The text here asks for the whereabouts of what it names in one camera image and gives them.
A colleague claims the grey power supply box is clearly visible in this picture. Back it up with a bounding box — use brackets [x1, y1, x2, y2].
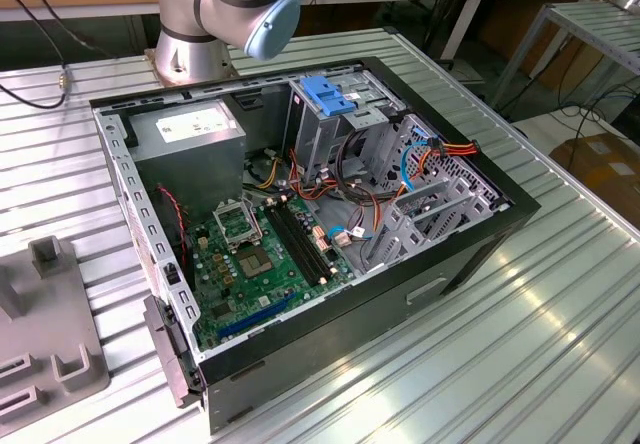
[127, 98, 247, 213]

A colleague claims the black RAM slot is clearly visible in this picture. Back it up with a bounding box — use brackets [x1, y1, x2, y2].
[263, 202, 324, 288]
[277, 198, 335, 281]

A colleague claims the black case fan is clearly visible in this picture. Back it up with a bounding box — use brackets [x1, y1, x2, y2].
[153, 182, 197, 290]

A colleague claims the metal disk bay cage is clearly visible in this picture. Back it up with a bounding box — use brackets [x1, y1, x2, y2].
[359, 113, 516, 273]

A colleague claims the grey parts rack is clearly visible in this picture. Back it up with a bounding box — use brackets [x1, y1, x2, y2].
[0, 233, 111, 425]

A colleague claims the metal socket cover frame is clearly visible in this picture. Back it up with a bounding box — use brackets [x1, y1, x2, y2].
[212, 198, 264, 254]

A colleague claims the yellow orange wire bundle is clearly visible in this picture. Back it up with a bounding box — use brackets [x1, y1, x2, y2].
[244, 148, 301, 200]

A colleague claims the orange red power wire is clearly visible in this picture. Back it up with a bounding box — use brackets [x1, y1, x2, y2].
[369, 136, 482, 245]

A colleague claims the blue plastic drive latch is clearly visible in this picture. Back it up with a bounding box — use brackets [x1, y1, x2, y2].
[301, 76, 357, 119]

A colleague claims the blue expansion slot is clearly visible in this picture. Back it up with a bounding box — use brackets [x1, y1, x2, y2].
[215, 291, 297, 343]

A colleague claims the green motherboard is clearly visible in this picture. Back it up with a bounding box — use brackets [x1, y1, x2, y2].
[187, 194, 357, 353]

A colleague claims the CPU socket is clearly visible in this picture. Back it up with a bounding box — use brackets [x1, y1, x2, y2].
[235, 244, 277, 281]

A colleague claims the black tripod stand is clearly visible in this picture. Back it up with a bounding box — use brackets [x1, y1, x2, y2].
[422, 0, 474, 65]

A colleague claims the black open PC case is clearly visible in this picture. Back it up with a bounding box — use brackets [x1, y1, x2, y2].
[88, 55, 543, 435]

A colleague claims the metal slat shelf table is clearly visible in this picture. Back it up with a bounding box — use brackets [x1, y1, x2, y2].
[489, 1, 640, 110]

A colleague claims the grey metal optical drive cage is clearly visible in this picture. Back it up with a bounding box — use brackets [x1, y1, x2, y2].
[282, 71, 406, 185]

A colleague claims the large labelled cardboard box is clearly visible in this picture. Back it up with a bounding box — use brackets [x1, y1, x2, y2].
[548, 131, 640, 215]

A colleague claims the red black twisted fan wire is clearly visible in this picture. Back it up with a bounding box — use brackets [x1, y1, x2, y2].
[156, 185, 191, 269]

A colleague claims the black cable with metal plug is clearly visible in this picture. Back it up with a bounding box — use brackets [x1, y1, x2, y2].
[0, 0, 124, 111]

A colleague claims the blue data wire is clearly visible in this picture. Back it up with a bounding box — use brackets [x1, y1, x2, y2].
[399, 128, 436, 190]

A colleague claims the black wire bundle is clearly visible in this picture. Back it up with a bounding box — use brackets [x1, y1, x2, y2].
[333, 128, 401, 205]

